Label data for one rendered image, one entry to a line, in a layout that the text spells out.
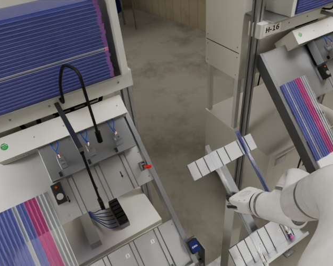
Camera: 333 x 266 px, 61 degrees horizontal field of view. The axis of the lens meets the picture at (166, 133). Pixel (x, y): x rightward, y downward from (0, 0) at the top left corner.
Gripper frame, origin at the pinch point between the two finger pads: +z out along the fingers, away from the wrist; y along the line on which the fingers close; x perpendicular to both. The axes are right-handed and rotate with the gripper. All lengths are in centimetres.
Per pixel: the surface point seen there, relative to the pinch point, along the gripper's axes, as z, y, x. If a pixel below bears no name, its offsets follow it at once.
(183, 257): 18.3, 21.7, 19.0
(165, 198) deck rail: 20.7, 18.3, -5.6
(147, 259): 19.3, 34.9, 12.4
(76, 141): -4, 43, -41
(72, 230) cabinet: 63, 58, -1
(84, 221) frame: 58, 51, -3
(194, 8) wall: 336, -245, -183
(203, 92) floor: 214, -129, -43
